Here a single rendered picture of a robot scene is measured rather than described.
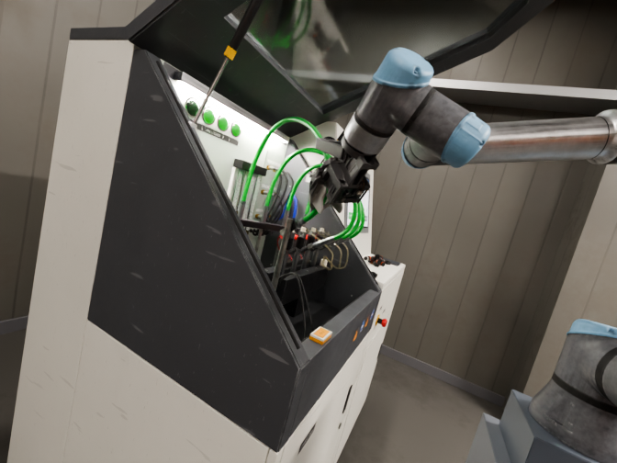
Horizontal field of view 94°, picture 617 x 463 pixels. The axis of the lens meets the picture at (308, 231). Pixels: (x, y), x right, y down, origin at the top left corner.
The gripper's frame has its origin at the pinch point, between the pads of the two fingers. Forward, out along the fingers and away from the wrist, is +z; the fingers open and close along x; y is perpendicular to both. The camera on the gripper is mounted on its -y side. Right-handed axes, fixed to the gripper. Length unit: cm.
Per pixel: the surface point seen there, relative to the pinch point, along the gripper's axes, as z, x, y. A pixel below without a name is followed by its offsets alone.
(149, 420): 34, -38, 32
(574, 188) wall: 29, 238, -34
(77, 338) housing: 44, -55, 8
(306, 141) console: 25, 23, -54
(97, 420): 49, -50, 27
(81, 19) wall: 54, -69, -179
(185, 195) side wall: 0.9, -29.0, -3.3
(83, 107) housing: 10, -50, -40
